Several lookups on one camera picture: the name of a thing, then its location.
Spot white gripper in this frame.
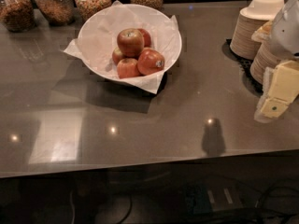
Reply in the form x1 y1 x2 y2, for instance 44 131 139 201
254 0 299 123

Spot red apple with sticker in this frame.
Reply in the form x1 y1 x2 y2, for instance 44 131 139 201
137 48 165 76

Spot back red apple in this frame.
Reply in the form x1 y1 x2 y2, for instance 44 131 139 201
138 28 151 47

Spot front red apple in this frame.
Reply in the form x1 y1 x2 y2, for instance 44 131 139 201
117 58 141 78

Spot top red apple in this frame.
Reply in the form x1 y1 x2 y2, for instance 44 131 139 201
117 28 144 57

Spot white bowl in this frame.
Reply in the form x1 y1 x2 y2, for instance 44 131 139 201
77 3 183 83

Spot left small red apple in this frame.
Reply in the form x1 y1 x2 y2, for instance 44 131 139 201
112 47 125 64

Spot black rubber mat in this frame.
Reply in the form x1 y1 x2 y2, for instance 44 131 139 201
226 39 263 97

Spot front stack paper bowls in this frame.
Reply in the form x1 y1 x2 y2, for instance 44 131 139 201
250 21 280 84

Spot stack paper bowls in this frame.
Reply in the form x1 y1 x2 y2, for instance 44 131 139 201
250 21 280 84
230 0 284 60

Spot back stack paper bowls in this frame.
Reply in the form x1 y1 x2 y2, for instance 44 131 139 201
230 0 284 60

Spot white paper liner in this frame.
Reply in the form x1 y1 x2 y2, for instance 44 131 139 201
63 0 180 95

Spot far left glass jar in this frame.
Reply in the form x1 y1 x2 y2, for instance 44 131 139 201
0 0 35 32

